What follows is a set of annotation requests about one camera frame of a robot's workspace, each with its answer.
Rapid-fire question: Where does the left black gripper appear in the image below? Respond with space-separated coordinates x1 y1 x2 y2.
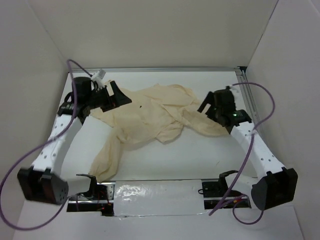
86 81 132 113

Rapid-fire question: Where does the cream yellow jacket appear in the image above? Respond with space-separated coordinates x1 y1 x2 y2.
89 84 227 183

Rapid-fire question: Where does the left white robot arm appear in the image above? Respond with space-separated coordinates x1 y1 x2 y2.
17 69 132 205

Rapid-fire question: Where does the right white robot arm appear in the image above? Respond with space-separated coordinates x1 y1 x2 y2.
198 86 298 211

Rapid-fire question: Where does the aluminium frame rail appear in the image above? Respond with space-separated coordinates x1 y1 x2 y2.
82 68 258 133

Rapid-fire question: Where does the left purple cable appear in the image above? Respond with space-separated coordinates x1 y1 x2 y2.
0 58 101 231

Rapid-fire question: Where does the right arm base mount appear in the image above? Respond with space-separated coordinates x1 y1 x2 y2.
198 170 251 210

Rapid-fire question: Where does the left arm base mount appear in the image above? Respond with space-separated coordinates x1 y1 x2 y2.
66 174 116 217

